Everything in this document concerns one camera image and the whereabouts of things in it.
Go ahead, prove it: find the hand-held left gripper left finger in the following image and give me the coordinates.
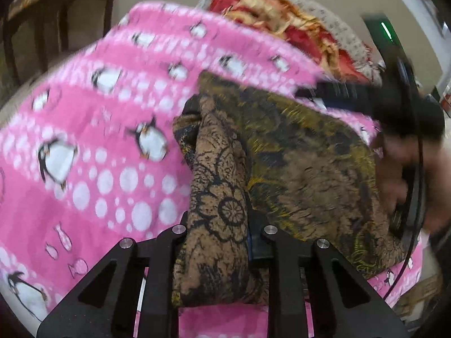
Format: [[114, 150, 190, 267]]
[[37, 211, 189, 338]]

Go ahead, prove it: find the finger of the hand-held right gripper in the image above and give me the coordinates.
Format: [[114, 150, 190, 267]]
[[296, 81, 384, 117]]

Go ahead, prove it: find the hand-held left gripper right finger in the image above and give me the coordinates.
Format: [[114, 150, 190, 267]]
[[247, 211, 409, 338]]

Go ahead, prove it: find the brown floral shirt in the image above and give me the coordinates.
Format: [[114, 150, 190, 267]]
[[171, 70, 423, 307]]

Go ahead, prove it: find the person's right hand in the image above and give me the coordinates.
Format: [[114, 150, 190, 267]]
[[370, 132, 451, 233]]

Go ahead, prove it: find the red floral quilt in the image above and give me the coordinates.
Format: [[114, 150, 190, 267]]
[[208, 0, 374, 85]]

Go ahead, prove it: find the red yellow floral pillow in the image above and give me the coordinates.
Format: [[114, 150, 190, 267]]
[[197, 0, 384, 78]]

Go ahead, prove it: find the pink penguin blanket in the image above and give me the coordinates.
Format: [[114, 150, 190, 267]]
[[0, 2, 423, 338]]

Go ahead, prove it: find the dark wooden chair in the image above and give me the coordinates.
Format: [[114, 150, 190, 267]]
[[0, 0, 118, 88]]

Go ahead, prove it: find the black cable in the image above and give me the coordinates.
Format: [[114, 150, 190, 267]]
[[382, 60, 428, 301]]

